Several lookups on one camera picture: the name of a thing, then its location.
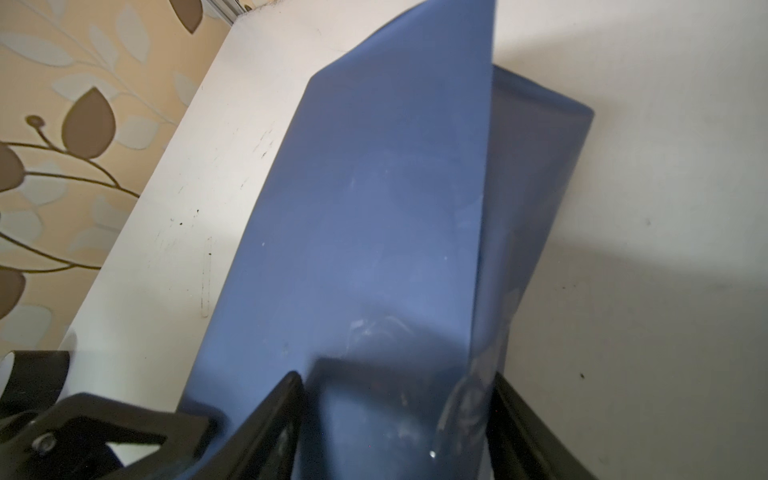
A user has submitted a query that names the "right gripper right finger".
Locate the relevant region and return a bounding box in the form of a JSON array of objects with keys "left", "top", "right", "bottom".
[{"left": 486, "top": 374, "right": 595, "bottom": 480}]

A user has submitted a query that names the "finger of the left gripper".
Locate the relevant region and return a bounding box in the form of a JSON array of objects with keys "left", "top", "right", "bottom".
[{"left": 1, "top": 393, "right": 213, "bottom": 479}]

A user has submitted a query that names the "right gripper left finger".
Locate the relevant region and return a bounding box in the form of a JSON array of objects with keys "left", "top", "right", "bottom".
[{"left": 193, "top": 371, "right": 305, "bottom": 480}]

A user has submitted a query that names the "light blue wrapping paper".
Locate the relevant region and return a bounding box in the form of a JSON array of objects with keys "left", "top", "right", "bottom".
[{"left": 180, "top": 1, "right": 593, "bottom": 479}]

